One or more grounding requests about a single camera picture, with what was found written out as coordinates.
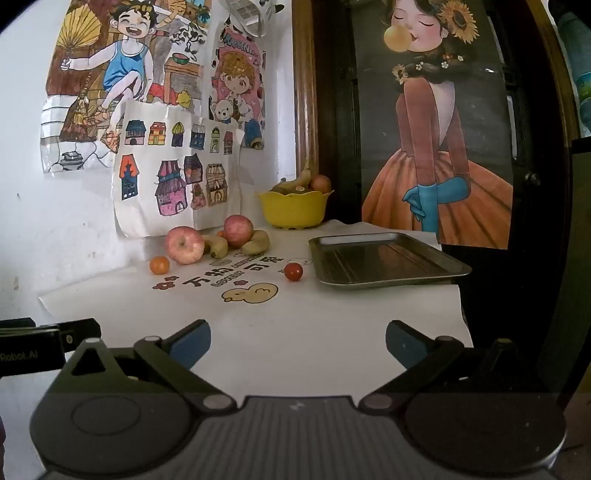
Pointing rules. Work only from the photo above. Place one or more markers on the dull yellow banana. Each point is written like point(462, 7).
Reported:
point(302, 175)
point(279, 187)

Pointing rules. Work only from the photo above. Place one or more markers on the red apple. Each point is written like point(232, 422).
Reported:
point(238, 230)
point(184, 244)

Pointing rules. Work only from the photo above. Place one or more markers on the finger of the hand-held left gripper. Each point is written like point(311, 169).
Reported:
point(81, 334)

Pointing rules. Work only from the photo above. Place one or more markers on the sunflower girl wall poster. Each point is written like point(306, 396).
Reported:
point(434, 138)

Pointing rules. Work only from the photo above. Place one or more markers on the yellow plastic bowl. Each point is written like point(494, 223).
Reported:
point(293, 210)

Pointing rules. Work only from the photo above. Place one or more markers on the dark red tangerine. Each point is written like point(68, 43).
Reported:
point(293, 271)

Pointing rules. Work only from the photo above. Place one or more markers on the coloured houses drawing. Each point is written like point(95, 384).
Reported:
point(178, 175)

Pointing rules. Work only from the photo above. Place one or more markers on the orange tangerine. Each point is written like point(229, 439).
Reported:
point(159, 265)

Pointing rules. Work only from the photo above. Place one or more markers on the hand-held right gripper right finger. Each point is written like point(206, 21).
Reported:
point(404, 344)

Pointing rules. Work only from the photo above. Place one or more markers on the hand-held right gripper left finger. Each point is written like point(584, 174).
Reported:
point(191, 344)

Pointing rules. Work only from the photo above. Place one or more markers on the boy with fan drawing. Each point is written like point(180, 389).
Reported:
point(124, 69)

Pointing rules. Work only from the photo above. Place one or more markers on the child with bear drawing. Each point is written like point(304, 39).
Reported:
point(238, 87)

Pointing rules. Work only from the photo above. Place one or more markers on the white plastic basket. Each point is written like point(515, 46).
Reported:
point(251, 16)

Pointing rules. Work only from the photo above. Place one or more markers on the glass jar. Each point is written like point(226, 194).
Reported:
point(577, 55)

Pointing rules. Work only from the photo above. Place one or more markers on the reddish brown round fruit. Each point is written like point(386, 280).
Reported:
point(320, 183)

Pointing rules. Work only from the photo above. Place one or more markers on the bright yellow banana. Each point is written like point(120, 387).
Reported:
point(256, 242)

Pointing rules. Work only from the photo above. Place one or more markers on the metal tray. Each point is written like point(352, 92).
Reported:
point(383, 258)

